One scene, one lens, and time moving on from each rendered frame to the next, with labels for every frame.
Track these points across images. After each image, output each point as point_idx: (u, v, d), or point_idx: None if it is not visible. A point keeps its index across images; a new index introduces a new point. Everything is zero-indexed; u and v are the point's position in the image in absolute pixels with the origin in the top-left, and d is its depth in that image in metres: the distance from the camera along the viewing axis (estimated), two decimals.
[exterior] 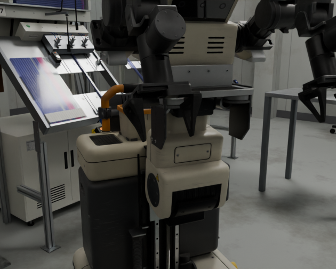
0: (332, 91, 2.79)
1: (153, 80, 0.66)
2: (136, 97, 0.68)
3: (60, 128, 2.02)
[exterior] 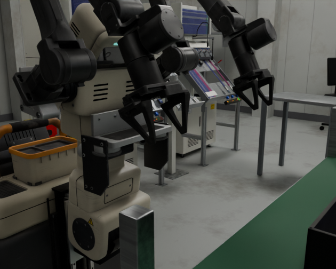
0: (316, 94, 3.50)
1: (151, 81, 0.65)
2: (133, 101, 0.65)
3: None
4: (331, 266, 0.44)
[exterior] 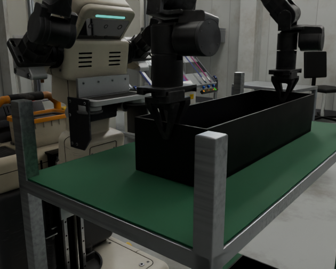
0: None
1: (170, 81, 0.62)
2: None
3: None
4: (146, 139, 0.71)
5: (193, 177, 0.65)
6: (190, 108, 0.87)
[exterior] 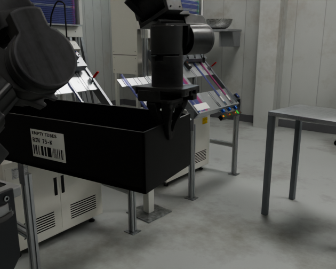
0: None
1: None
2: None
3: None
4: (154, 150, 0.63)
5: (184, 160, 0.74)
6: (60, 125, 0.69)
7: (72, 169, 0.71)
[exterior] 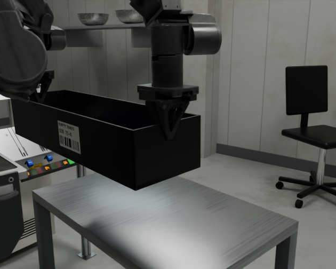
0: (194, 183, 1.24)
1: (182, 80, 0.65)
2: None
3: None
4: (148, 149, 0.64)
5: (192, 161, 0.73)
6: (76, 119, 0.75)
7: (85, 160, 0.76)
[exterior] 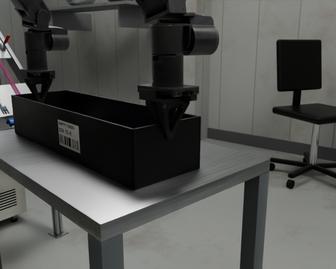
0: None
1: (183, 80, 0.65)
2: None
3: None
4: (148, 148, 0.64)
5: (191, 163, 0.73)
6: (76, 118, 0.75)
7: (84, 159, 0.76)
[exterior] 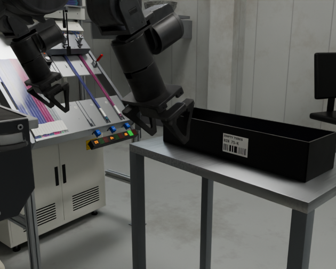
0: None
1: (164, 82, 0.62)
2: (166, 104, 0.60)
3: None
4: (313, 155, 0.96)
5: (330, 164, 1.05)
6: (247, 133, 1.07)
7: (251, 161, 1.08)
